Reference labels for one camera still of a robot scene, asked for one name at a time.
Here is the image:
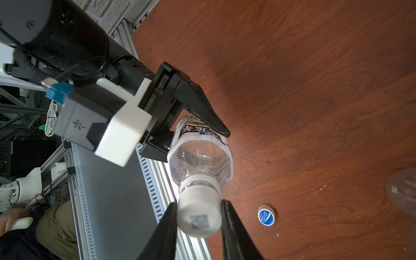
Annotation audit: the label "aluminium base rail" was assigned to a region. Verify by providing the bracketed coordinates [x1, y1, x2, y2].
[38, 17, 212, 260]

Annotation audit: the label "small white bottle cap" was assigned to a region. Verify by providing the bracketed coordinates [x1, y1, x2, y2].
[177, 180, 222, 238]

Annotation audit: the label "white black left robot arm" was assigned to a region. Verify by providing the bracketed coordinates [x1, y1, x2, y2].
[1, 1, 230, 166]

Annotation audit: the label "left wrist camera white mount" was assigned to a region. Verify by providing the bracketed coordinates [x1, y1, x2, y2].
[47, 78, 152, 167]

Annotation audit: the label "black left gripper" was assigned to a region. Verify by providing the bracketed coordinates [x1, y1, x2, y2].
[139, 62, 231, 162]

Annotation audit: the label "clear bottle blue label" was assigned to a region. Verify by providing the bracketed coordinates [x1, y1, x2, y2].
[387, 168, 416, 219]

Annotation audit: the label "person in khaki trousers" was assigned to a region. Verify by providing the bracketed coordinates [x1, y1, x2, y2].
[1, 200, 80, 260]

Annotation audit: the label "clear labelled bottle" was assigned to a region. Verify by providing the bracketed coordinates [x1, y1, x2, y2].
[167, 115, 234, 194]

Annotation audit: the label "blue white bottle cap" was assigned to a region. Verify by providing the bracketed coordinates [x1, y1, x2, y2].
[257, 205, 276, 226]

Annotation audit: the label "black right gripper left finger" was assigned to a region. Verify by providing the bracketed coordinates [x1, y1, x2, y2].
[138, 202, 178, 260]

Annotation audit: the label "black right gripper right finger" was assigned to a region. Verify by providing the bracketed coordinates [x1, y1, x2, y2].
[221, 199, 264, 260]

